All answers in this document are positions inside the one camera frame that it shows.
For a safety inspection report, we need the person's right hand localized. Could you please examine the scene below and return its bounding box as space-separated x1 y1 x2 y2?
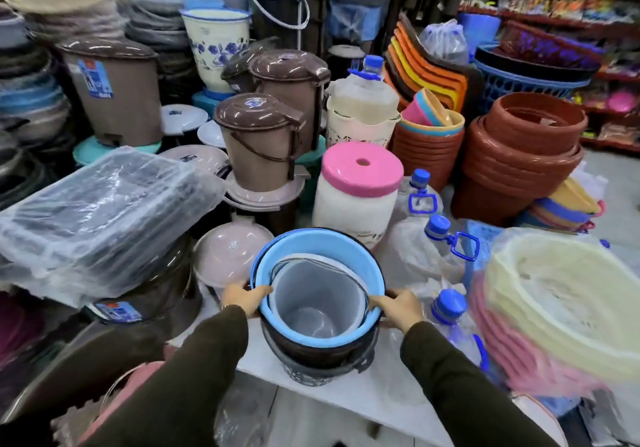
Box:
368 289 426 335

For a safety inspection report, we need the person's left hand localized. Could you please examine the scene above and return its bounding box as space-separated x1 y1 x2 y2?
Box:
220 281 274 320

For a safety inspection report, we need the dark bin with blue rim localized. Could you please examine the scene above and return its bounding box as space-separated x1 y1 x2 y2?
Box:
249 228 387 388

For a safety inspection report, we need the person's right forearm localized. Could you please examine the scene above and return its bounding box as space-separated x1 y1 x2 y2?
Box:
399 321 562 447

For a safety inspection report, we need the person's left forearm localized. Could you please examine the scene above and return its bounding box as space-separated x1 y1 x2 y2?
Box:
77 306 250 447

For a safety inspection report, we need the pink domed lid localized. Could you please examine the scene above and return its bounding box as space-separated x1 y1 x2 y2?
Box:
193 216 275 291

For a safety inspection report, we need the grey inner bucket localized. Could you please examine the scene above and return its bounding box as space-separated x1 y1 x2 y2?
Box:
269 256 371 340

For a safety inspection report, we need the white jar with pink lid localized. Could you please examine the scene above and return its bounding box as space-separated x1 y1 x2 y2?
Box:
312 141 405 251

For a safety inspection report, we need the dark bin with blue label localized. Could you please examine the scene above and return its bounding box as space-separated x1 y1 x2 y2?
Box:
84 241 202 343

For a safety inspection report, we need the small brown lidded bucket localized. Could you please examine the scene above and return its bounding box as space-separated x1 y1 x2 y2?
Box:
214 93 307 193

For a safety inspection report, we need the stack of terracotta pots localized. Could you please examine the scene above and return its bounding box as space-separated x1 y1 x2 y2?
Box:
391 121 466 193

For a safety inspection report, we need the cream lattice basket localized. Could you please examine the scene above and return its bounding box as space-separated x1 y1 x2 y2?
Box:
325 96 402 149

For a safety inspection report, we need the stack of cream pink baskets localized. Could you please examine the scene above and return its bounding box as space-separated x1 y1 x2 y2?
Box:
469 228 640 398

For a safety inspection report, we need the plastic-wrapped stack of trays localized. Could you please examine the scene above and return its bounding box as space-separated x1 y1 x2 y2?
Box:
0 146 227 308

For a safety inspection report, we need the white round lid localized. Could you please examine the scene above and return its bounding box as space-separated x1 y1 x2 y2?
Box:
160 104 210 138

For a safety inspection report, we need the stack of brown plant saucers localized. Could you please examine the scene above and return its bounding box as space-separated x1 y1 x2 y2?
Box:
450 92 589 226

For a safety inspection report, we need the stack of colourful small pots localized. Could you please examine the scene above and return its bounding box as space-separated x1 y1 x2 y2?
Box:
399 88 466 136

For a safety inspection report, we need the stack of colourful scoops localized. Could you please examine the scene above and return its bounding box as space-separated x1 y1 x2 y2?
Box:
514 177 607 233

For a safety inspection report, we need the tall brown lidded bucket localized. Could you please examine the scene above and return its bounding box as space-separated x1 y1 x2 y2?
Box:
248 50 332 153

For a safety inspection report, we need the clear jug with blue cap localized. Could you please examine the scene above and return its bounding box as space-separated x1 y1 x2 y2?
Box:
327 55 401 126

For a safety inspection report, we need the teal basin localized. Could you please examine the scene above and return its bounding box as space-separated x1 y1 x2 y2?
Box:
73 136 162 167

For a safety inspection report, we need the stack of orange yellow trays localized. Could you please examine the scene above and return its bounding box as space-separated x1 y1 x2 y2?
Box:
382 21 469 113

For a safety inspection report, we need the large brown pedal bin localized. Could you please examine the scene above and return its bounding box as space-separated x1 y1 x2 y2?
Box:
56 38 164 148

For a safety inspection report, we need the white floral bin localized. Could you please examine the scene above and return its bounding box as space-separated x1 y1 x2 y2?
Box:
179 7 251 95

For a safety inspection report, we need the blue lattice basket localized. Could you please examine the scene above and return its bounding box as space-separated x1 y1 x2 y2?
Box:
472 44 594 113

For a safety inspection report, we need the clear plastic bag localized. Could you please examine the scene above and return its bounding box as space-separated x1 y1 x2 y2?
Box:
418 19 470 66

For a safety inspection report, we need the dark bin with white lid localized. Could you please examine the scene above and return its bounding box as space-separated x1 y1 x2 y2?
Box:
243 0 311 53

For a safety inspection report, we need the blue bucket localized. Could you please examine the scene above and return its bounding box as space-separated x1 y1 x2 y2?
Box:
457 12 503 56

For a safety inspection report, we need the stack of grey blue basins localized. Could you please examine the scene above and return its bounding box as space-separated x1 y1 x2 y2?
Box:
0 7 77 203

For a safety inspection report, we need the dark purple basket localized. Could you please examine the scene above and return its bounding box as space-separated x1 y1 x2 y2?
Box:
499 20 604 71

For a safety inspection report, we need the red shelf with goods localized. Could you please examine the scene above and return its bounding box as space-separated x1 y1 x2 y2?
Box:
449 0 640 153

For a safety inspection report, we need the clear bottle with blue handle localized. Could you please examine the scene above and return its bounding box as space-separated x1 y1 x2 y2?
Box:
394 169 444 223
389 215 481 290
426 289 490 368

